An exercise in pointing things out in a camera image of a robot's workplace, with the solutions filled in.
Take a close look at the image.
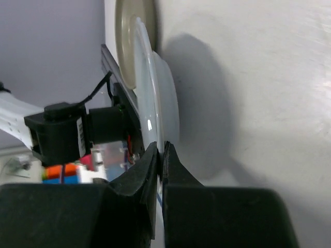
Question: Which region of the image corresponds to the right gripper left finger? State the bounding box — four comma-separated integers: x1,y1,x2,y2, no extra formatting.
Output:
1,143,158,247

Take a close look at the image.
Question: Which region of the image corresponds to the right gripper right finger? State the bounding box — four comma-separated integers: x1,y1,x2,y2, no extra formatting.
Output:
162,142,299,247

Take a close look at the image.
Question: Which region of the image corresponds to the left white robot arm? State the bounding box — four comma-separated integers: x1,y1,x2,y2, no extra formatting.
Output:
1,86,126,166

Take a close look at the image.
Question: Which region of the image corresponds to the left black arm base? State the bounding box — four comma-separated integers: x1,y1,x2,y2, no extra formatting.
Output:
113,83,145,165

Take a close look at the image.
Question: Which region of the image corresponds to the beige ceramic plate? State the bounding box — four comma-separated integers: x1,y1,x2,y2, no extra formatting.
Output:
115,0,158,89

